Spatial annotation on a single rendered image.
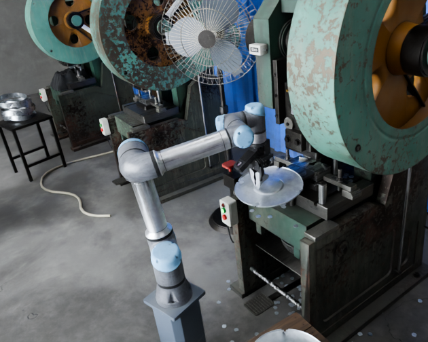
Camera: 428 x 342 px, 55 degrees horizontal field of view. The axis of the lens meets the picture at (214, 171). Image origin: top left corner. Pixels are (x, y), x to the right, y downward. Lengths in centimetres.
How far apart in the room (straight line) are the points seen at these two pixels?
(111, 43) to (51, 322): 166
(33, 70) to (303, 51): 704
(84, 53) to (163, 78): 174
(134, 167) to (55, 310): 139
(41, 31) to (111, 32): 171
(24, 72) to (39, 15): 372
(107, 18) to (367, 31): 179
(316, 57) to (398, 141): 47
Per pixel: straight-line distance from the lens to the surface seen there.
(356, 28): 119
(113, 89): 485
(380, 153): 142
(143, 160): 141
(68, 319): 253
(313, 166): 191
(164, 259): 160
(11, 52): 792
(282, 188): 173
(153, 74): 282
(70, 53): 442
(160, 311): 172
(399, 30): 146
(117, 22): 271
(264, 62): 178
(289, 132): 179
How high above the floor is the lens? 164
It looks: 26 degrees down
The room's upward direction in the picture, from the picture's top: 7 degrees counter-clockwise
